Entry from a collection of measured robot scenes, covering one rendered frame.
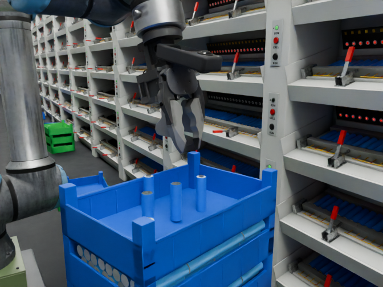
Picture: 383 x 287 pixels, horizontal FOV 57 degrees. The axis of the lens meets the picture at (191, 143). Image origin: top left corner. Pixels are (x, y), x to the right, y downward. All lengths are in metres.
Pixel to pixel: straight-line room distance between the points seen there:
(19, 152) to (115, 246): 0.80
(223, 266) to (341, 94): 0.51
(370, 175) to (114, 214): 0.57
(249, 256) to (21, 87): 0.86
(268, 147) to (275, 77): 0.21
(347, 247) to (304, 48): 0.53
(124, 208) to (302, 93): 0.56
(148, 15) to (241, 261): 0.43
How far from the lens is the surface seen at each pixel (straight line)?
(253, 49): 1.37
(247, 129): 1.21
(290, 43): 1.00
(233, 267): 0.59
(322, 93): 0.92
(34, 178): 1.21
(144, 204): 0.54
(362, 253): 0.97
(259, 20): 1.10
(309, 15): 0.97
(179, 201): 0.58
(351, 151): 0.96
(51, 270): 1.47
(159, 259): 0.45
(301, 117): 1.05
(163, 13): 0.62
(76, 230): 0.55
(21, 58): 1.21
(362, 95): 0.86
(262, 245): 0.64
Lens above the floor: 0.74
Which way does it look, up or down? 13 degrees down
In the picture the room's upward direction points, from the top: straight up
